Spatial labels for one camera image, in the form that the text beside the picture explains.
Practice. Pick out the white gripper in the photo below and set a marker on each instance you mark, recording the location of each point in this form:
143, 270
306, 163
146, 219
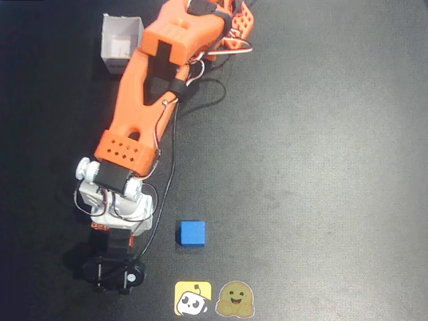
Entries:
118, 245

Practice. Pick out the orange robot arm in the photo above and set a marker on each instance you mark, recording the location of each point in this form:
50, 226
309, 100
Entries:
133, 100

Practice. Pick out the blue cube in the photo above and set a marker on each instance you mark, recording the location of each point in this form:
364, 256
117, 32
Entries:
193, 233

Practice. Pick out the yellow robot face sticker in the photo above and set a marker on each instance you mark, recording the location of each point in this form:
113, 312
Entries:
193, 298

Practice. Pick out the hugging face emoji sticker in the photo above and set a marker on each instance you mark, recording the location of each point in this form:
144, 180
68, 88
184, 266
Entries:
235, 299

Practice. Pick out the white open cardboard box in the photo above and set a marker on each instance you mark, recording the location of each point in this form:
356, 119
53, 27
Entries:
118, 43

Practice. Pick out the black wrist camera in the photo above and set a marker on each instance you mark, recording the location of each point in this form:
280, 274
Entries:
113, 267

